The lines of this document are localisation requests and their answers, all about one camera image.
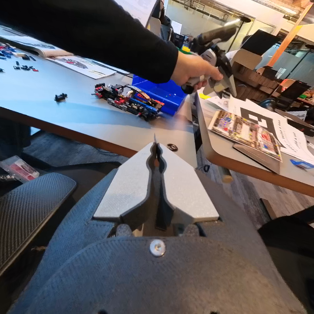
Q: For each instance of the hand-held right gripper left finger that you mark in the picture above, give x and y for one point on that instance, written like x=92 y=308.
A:
x=127 y=193

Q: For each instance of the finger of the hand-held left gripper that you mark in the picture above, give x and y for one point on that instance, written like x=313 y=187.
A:
x=231 y=84
x=215 y=88

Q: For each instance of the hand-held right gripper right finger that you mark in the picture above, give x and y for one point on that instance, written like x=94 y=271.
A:
x=189 y=193

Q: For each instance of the partly built toy car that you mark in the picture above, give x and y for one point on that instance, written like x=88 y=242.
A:
x=130 y=100

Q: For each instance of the pile of toy bricks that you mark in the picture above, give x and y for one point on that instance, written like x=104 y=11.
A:
x=7 y=51

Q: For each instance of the person's left forearm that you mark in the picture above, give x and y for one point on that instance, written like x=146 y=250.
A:
x=98 y=32

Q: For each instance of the black desk grommet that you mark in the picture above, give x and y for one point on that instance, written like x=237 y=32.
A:
x=173 y=146

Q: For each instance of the adjoining grey desk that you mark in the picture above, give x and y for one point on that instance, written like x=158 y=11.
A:
x=215 y=147

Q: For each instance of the person's left hand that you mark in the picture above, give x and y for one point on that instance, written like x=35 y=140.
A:
x=193 y=68

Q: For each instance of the open cardboard box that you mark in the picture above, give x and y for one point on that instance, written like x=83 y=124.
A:
x=257 y=81

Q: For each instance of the blue plastic bin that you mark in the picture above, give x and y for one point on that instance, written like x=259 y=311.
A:
x=159 y=93

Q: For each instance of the printed marker paper sheet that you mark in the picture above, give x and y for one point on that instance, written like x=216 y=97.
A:
x=282 y=122

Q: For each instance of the black office chair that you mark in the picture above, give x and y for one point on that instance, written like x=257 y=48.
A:
x=32 y=208

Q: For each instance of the blue plastic piece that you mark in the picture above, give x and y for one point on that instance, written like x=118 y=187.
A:
x=303 y=163

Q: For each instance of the person's dark trousers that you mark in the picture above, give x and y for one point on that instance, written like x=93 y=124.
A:
x=289 y=233

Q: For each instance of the clear bag with pink label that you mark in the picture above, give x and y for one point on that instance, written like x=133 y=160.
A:
x=22 y=169

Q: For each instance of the black brick assembly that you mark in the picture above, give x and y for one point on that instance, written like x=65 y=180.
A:
x=60 y=97

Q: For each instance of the open instruction booklet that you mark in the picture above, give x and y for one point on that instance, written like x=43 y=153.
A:
x=98 y=72

